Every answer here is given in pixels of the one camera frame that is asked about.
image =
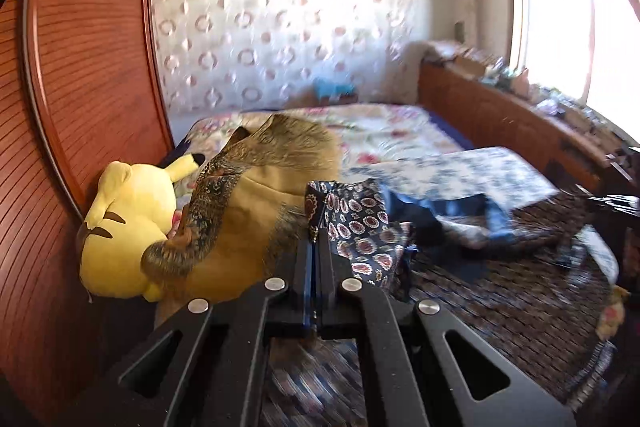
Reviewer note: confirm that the floral rose blanket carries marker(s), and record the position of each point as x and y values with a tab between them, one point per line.
380	132

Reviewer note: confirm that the sheer circle-pattern curtain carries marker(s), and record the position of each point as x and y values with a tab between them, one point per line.
280	27

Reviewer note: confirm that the navy medallion-print top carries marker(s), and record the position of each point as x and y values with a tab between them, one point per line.
360	222

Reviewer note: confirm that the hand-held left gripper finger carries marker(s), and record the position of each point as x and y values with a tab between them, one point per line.
325	267
312	267

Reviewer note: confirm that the black chair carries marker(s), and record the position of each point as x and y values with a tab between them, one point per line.
620	207

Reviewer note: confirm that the teal tissue box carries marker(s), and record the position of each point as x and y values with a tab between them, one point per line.
332	89

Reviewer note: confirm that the long wooden cabinet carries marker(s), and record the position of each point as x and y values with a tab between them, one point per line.
490	112

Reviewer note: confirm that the navy blue bed sheet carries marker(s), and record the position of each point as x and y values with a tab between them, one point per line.
452	134

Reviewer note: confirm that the yellow plush toy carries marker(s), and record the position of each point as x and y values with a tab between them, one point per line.
125	227

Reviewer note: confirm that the mustard paisley cloth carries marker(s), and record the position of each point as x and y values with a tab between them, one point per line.
260	212

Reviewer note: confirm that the wood-framed window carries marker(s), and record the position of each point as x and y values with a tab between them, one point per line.
565	22

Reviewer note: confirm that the blue floral white sheet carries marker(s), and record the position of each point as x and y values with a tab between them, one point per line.
490	172

